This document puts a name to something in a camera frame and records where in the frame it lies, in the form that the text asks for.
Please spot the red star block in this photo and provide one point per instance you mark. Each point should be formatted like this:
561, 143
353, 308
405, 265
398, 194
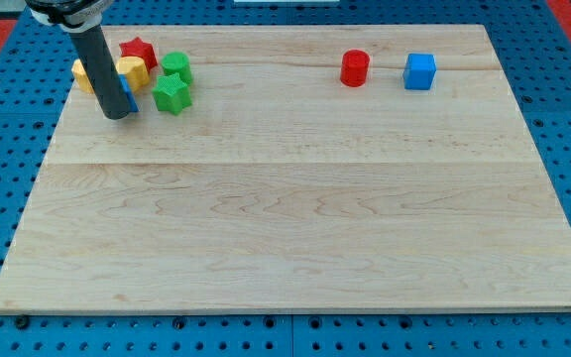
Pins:
140, 49

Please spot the green cylinder block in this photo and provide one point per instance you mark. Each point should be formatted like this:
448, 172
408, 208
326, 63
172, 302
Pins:
177, 63

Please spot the black and white wrist mount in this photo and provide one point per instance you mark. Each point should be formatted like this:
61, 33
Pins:
73, 16

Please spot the yellow heart block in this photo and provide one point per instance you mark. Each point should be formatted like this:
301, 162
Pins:
135, 71

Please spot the blue block behind rod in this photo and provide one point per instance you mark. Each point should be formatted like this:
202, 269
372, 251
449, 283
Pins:
130, 96

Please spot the blue cube block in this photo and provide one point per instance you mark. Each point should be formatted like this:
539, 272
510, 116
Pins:
419, 71

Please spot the yellow block behind rod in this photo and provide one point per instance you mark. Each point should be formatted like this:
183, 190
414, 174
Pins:
80, 77

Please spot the red cylinder block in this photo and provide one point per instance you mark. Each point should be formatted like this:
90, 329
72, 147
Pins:
354, 68

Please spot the green star block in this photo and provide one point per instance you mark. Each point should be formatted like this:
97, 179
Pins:
171, 94

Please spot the wooden board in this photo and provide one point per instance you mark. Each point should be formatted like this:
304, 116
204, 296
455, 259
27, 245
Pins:
283, 190

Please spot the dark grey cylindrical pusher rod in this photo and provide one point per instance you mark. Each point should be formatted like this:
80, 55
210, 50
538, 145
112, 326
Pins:
99, 66

